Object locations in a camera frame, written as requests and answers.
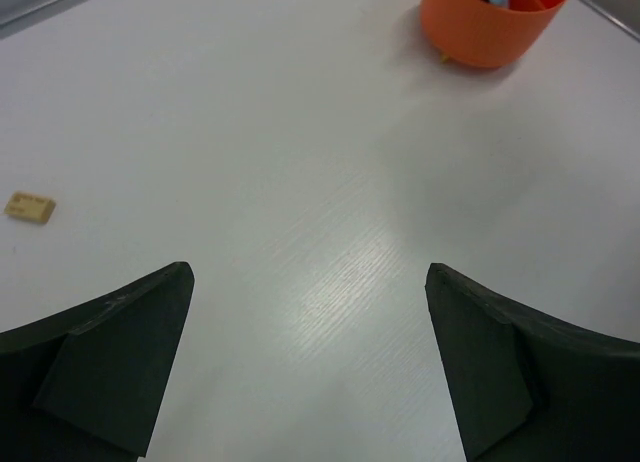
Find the tan small eraser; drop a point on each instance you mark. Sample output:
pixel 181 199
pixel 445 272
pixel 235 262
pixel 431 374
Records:
pixel 30 207

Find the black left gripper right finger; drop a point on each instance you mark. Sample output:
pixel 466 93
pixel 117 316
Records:
pixel 526 386

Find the orange round divided container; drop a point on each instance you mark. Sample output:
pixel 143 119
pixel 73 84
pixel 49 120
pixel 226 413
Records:
pixel 480 34

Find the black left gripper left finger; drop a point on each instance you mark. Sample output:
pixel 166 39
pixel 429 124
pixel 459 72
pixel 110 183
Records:
pixel 87 383

